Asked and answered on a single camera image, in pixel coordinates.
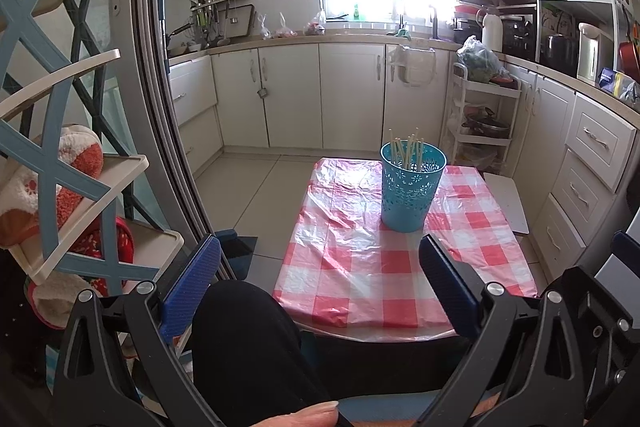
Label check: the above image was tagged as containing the white thermos jug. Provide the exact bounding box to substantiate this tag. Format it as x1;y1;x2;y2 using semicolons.
482;13;503;53

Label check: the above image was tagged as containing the teal perforated plastic basket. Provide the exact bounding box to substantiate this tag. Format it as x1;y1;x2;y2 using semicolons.
380;142;447;233

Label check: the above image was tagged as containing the wooden chopstick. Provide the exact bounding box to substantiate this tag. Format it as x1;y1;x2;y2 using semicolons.
404;135;413;169
418;139;425;172
410;127;420;170
394;138;407;168
388;129;401;165

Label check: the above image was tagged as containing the red patterned bag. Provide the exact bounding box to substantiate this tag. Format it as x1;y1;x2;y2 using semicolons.
69;215;137;295

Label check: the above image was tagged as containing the red and white plush toy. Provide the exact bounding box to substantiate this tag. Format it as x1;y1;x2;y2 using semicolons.
1;124;104;248

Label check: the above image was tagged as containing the black pot on counter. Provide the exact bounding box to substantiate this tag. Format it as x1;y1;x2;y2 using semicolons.
540;34;578;77

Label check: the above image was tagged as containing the white tiered storage rack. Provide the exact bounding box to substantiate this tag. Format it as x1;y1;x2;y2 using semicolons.
439;62;522;174

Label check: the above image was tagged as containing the person's black trouser leg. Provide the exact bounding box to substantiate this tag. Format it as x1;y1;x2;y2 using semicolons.
190;281;330;426

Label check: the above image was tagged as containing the white board leaning on cabinet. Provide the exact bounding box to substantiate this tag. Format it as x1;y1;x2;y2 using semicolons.
484;172;529;236

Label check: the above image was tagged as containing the white electric kettle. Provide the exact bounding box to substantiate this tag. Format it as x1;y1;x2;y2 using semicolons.
577;23;614;86

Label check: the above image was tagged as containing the pink checked plastic tablecloth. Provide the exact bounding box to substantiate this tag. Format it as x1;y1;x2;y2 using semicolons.
273;158;537;341

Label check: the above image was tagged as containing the mop with blue handle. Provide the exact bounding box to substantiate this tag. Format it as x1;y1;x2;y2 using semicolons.
157;0;169;74

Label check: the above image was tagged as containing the white wall-hung bin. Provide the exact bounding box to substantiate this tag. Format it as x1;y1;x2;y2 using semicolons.
390;46;437;87

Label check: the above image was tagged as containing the white microwave shelf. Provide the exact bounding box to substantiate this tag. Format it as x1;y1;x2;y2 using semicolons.
535;0;637;83

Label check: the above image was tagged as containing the person's left hand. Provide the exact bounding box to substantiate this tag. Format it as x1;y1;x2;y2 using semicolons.
253;401;338;427

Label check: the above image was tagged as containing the blue and cream shelf unit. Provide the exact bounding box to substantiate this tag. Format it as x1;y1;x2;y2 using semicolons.
1;0;183;295

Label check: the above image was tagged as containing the wall utensil rack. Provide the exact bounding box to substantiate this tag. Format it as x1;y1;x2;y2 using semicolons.
189;0;255;49

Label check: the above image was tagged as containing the plastic bag of vegetables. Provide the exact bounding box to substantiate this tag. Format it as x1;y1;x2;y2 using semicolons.
457;36;503;83

